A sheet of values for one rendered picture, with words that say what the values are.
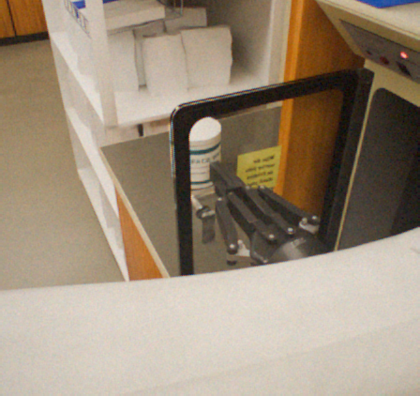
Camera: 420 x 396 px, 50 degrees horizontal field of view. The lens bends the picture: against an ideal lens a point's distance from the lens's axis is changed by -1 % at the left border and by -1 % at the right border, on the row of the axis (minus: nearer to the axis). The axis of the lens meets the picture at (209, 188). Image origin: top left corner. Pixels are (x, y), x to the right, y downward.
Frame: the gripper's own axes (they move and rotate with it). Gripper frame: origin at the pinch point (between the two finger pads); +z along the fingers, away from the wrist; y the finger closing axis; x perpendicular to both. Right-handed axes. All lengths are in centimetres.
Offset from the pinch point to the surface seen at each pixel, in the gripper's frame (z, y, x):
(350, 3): -2.3, -14.8, -22.9
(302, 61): 9.7, -18.2, -11.0
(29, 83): 366, 6, 127
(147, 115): 90, -17, 36
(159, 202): 41, -3, 34
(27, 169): 224, 26, 128
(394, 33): -9.4, -15.3, -21.3
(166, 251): 23.6, 1.6, 33.9
